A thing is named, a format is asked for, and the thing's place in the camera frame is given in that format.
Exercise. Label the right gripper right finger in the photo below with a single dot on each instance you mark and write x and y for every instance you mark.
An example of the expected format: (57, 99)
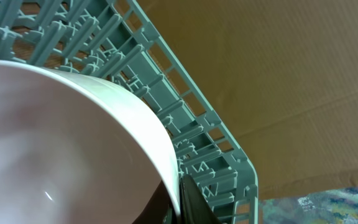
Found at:
(194, 207)

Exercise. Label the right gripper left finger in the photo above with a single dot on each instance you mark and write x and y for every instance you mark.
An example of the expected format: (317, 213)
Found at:
(159, 209)

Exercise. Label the pink bowl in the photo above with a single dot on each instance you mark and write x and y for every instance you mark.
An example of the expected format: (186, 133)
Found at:
(78, 149)

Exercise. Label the grey dishwasher rack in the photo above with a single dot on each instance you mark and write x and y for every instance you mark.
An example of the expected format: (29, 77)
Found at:
(116, 41)

